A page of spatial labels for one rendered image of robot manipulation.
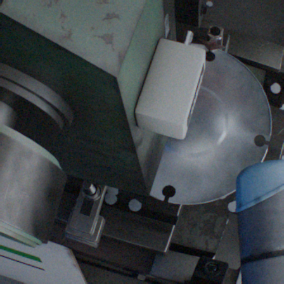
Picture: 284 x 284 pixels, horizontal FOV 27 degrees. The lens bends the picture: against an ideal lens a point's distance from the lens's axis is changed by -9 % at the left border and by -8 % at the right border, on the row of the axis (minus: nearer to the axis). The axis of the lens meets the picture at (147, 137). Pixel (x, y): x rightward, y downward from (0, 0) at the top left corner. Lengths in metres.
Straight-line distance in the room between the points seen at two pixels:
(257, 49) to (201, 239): 0.42
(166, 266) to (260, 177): 0.55
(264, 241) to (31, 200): 0.27
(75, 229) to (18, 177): 0.65
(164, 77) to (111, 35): 0.11
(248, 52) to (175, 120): 0.81
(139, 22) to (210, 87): 0.68
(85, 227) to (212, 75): 0.35
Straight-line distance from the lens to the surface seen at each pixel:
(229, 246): 1.81
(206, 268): 0.82
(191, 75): 0.50
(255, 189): 0.64
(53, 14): 0.37
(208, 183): 1.04
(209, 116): 1.06
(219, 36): 1.12
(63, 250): 1.28
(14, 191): 0.43
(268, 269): 0.62
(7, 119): 0.50
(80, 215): 1.07
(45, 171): 0.45
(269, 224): 0.63
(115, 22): 0.40
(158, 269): 1.16
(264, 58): 1.28
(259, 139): 1.07
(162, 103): 0.49
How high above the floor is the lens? 1.79
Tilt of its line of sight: 73 degrees down
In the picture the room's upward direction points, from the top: 11 degrees counter-clockwise
